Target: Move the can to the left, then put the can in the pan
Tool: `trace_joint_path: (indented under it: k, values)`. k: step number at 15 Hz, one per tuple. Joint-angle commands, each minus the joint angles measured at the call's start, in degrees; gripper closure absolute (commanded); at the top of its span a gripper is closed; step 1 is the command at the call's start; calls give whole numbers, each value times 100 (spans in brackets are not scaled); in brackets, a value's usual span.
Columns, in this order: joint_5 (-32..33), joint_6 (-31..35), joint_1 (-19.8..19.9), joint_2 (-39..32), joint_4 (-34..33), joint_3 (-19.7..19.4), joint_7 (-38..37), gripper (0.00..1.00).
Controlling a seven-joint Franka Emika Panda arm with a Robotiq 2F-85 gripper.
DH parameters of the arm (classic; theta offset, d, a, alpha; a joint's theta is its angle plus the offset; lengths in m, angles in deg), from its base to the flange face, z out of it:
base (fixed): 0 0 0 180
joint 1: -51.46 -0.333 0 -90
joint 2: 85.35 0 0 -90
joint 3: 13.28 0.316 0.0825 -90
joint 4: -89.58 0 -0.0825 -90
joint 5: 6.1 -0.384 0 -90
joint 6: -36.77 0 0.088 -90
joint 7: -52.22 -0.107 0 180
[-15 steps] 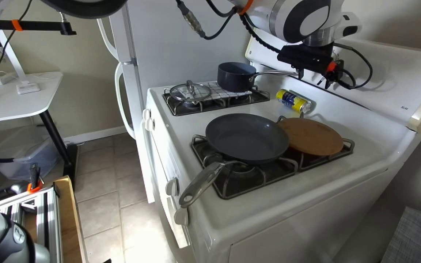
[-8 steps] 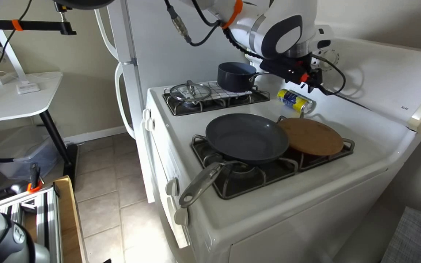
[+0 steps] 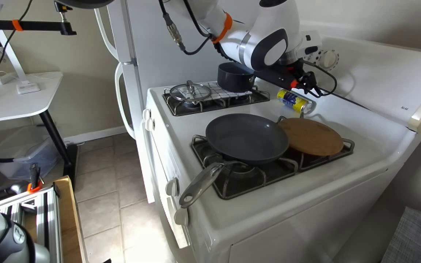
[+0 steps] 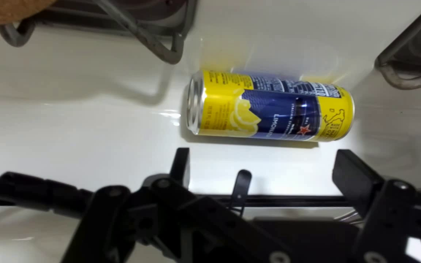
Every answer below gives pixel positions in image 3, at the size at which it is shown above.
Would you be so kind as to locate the clear plastic storage bin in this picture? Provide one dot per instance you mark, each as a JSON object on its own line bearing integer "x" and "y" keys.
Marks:
{"x": 25, "y": 156}

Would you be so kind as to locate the black bar with orange tape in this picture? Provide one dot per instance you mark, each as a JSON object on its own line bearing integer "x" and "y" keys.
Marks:
{"x": 40, "y": 26}

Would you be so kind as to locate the dark blue saucepan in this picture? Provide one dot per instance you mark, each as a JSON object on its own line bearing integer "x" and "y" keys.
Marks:
{"x": 233, "y": 78}

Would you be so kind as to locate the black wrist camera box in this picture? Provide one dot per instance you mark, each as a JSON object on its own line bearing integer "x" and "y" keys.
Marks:
{"x": 274, "y": 77}

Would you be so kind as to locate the white gas stove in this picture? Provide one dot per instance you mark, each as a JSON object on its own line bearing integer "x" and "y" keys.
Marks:
{"x": 293, "y": 214}

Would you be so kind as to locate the white stove burner knob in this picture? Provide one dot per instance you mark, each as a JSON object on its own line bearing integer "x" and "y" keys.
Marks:
{"x": 148, "y": 121}
{"x": 182, "y": 216}
{"x": 173, "y": 188}

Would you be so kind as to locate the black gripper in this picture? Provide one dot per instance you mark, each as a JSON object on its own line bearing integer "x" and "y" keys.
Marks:
{"x": 304, "y": 68}

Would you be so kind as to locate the small white box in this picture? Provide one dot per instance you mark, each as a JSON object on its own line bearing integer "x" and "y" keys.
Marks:
{"x": 28, "y": 88}

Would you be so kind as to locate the white refrigerator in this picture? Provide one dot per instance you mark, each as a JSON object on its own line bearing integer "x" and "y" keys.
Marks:
{"x": 161, "y": 64}

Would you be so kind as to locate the wooden board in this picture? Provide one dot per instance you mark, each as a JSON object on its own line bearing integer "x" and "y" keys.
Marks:
{"x": 69, "y": 220}

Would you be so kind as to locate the white table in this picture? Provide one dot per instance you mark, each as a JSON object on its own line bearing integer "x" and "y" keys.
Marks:
{"x": 11, "y": 97}

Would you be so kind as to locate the white stove timer knob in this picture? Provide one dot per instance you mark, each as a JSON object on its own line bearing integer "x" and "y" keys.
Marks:
{"x": 329, "y": 59}

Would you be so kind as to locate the white stand pole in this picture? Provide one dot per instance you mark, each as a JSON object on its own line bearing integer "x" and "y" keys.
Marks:
{"x": 8, "y": 52}

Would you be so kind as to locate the yellow and blue can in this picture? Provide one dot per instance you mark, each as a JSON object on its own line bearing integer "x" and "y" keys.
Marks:
{"x": 293, "y": 102}

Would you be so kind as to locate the dark grey frying pan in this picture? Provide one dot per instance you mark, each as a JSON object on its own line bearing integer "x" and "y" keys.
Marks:
{"x": 244, "y": 137}

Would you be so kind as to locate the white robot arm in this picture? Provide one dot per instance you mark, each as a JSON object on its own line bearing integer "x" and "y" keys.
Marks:
{"x": 269, "y": 20}

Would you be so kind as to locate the white checked dish towel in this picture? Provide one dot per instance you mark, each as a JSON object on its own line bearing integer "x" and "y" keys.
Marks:
{"x": 230, "y": 97}

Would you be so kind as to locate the black cast iron burner grate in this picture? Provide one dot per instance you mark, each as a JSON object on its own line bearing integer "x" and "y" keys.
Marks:
{"x": 249, "y": 180}
{"x": 220, "y": 104}

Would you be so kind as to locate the black mount clamp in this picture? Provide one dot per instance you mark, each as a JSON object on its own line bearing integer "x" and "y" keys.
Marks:
{"x": 65, "y": 10}

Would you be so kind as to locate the glass pot lid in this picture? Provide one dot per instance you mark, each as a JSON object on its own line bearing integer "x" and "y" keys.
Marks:
{"x": 190, "y": 93}

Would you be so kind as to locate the grey woven mat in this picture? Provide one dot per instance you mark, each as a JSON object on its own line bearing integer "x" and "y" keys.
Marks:
{"x": 415, "y": 239}

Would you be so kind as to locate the aluminium profile frame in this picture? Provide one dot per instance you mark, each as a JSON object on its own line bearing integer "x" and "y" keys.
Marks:
{"x": 50, "y": 220}

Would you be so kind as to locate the round brown cork trivet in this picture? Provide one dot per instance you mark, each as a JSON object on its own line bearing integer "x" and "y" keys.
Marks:
{"x": 313, "y": 140}

